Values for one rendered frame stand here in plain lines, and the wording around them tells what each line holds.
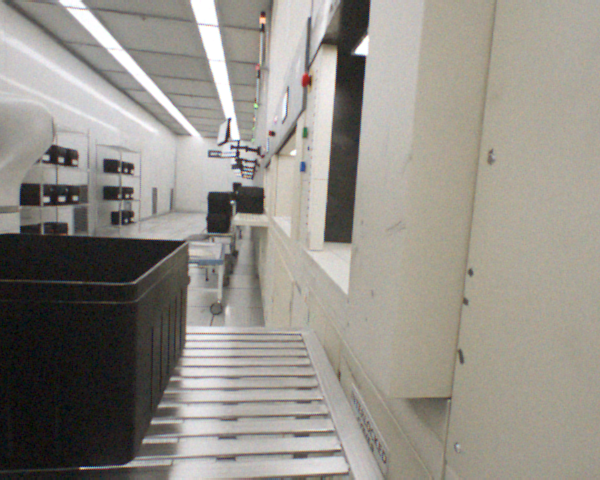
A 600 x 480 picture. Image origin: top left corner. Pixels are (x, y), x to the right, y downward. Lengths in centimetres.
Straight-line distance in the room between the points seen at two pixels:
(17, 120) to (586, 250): 87
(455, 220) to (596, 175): 10
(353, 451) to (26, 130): 79
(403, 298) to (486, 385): 7
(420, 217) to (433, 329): 8
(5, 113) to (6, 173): 11
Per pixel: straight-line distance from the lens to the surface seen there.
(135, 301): 35
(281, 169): 246
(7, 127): 89
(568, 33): 25
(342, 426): 46
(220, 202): 449
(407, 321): 28
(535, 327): 24
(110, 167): 740
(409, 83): 28
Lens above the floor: 102
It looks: 6 degrees down
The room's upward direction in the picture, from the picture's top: 4 degrees clockwise
